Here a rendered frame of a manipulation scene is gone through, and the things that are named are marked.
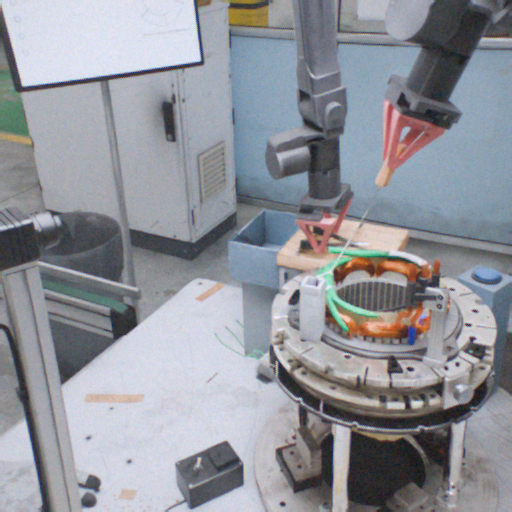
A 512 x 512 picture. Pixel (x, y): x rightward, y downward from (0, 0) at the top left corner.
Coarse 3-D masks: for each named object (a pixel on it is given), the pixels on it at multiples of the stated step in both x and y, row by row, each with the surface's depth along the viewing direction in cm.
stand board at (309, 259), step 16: (352, 224) 132; (368, 224) 132; (320, 240) 126; (336, 240) 126; (352, 240) 126; (368, 240) 126; (384, 240) 125; (400, 240) 125; (288, 256) 121; (304, 256) 121; (320, 256) 120; (336, 256) 120
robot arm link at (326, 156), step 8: (336, 136) 111; (312, 144) 110; (320, 144) 110; (328, 144) 110; (336, 144) 111; (312, 152) 111; (320, 152) 110; (328, 152) 110; (336, 152) 111; (312, 160) 112; (320, 160) 111; (328, 160) 111; (336, 160) 112; (312, 168) 113; (320, 168) 112; (328, 168) 112
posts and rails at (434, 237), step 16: (336, 0) 308; (336, 16) 311; (240, 32) 338; (256, 32) 334; (272, 32) 330; (288, 32) 326; (336, 32) 315; (480, 48) 288; (496, 48) 285; (272, 208) 374; (288, 208) 369; (384, 224) 344; (432, 240) 334; (448, 240) 330; (464, 240) 326
